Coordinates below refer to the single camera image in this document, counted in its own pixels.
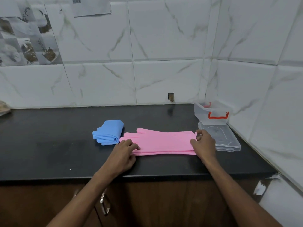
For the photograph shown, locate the person's right forearm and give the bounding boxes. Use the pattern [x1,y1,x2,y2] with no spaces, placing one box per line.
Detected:
[205,157,283,227]

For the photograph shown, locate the paper sheet with square code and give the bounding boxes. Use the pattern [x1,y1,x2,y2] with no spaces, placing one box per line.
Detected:
[71,0,112,18]

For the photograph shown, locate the plastic bag of snacks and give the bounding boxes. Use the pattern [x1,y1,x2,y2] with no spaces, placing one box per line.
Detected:
[0,100,12,117]

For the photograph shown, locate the clear plastic box red handles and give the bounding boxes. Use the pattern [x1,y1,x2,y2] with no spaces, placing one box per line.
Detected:
[194,101,234,126]

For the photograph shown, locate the clear plastic lid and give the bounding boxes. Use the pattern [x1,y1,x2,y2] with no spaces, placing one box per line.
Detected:
[198,121,241,152]

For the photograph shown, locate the person's left forearm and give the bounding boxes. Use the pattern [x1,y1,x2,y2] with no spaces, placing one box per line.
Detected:
[46,166,116,227]

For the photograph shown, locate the person's right hand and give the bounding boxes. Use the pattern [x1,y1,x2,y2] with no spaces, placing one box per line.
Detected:
[189,129,217,165]

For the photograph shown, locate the brown wooden cabinet door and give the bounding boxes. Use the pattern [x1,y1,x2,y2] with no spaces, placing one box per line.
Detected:
[94,179,269,227]
[0,181,96,227]

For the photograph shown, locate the blue silicone glove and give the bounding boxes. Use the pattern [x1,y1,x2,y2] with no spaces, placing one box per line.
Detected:
[92,119,125,146]
[92,130,120,146]

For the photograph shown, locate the person's left hand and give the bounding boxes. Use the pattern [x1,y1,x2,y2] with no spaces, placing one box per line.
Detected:
[104,139,141,179]

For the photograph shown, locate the coffee print wall tile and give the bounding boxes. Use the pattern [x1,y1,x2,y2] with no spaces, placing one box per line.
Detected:
[0,2,64,67]

